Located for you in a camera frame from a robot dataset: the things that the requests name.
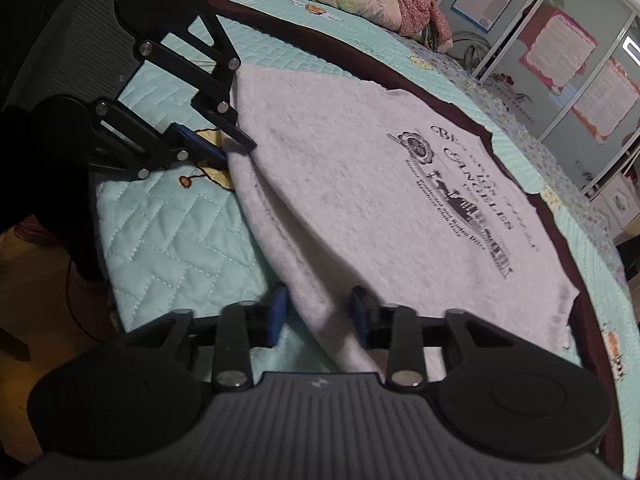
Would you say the white drawer unit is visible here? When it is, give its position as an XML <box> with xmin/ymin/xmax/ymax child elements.
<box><xmin>590</xmin><ymin>170</ymin><xmax>640</xmax><ymax>243</ymax></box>

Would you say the pink knitted garment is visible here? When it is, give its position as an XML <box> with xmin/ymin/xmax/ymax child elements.
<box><xmin>379</xmin><ymin>0</ymin><xmax>455</xmax><ymax>52</ymax></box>

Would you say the maroon and grey sweatshirt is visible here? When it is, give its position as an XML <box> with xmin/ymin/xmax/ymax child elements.
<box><xmin>202</xmin><ymin>0</ymin><xmax>626</xmax><ymax>466</ymax></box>

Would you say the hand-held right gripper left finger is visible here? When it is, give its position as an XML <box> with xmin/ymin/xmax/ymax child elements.
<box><xmin>120</xmin><ymin>285</ymin><xmax>288</xmax><ymax>392</ymax></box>

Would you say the salmon-bordered paper poster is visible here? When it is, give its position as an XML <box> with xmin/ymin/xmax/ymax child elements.
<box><xmin>571</xmin><ymin>56</ymin><xmax>640</xmax><ymax>145</ymax></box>

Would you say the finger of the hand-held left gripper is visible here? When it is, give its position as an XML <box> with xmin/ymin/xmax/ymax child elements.
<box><xmin>87</xmin><ymin>100</ymin><xmax>231</xmax><ymax>181</ymax></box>
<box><xmin>135</xmin><ymin>0</ymin><xmax>258</xmax><ymax>153</ymax></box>

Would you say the magenta-bordered paper poster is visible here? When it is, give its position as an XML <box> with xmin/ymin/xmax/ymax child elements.
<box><xmin>519</xmin><ymin>7</ymin><xmax>599</xmax><ymax>95</ymax></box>

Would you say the mint bee-print quilt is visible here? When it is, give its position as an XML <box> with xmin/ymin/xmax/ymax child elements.
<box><xmin>95</xmin><ymin>0</ymin><xmax>631</xmax><ymax>480</ymax></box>

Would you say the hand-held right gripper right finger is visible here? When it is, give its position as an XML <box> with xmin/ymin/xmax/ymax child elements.
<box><xmin>350</xmin><ymin>286</ymin><xmax>523</xmax><ymax>389</ymax></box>

